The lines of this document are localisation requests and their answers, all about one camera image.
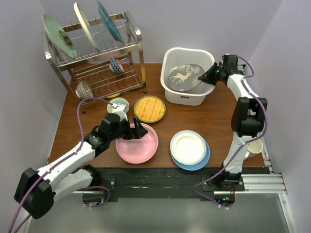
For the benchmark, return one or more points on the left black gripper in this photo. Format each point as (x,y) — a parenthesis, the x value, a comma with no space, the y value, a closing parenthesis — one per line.
(140,131)

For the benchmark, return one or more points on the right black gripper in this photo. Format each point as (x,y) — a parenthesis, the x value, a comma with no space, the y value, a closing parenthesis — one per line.
(207,77)

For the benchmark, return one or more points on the pink bear plate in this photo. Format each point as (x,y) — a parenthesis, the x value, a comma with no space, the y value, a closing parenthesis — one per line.
(137,151)

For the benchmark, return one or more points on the grey reindeer plate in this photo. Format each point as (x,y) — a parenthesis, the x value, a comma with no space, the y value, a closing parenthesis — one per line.
(185,78)

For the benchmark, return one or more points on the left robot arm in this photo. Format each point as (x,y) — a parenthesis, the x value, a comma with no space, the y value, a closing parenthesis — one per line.
(37,190)

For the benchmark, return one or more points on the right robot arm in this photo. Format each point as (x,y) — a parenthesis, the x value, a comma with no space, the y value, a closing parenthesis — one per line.
(248,122)

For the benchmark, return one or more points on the white plastic bin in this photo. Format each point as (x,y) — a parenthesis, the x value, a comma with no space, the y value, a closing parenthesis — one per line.
(176,57)

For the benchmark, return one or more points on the woven bamboo tray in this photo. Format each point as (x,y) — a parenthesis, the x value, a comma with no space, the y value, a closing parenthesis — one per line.
(150,109)

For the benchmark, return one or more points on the small teal patterned bowl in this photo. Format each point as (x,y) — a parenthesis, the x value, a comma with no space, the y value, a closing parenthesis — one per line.
(119,101)

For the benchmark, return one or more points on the white scalloped plate right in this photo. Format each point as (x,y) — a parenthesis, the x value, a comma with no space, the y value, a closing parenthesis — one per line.
(188,147)

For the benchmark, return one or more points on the steel two-tier dish rack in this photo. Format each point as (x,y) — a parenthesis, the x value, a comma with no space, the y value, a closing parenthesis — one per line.
(92,66)

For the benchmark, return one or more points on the grey patterned bowl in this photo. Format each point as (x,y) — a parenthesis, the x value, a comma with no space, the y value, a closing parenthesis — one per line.
(83,90)

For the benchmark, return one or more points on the blue zigzag patterned bowl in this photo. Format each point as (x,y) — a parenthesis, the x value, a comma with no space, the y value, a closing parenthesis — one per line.
(116,66)

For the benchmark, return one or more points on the blue plate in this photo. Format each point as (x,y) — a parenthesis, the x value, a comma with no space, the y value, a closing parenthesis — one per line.
(196,166)

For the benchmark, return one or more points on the white paper cup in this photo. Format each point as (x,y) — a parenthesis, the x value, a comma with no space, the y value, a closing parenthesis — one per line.
(254,148)

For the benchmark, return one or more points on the dark teal plate in rack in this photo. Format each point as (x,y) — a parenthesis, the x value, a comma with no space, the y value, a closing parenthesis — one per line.
(108,22)

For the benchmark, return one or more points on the cream rimmed teal plate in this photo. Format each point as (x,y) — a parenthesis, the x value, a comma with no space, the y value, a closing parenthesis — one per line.
(86,26)

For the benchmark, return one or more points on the light green plate in rack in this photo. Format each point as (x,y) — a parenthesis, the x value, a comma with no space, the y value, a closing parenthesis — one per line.
(58,36)

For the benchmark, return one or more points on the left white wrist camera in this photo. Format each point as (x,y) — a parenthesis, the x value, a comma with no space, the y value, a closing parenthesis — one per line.
(120,110)

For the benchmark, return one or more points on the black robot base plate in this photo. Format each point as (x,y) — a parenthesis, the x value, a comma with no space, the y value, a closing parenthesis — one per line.
(158,182)

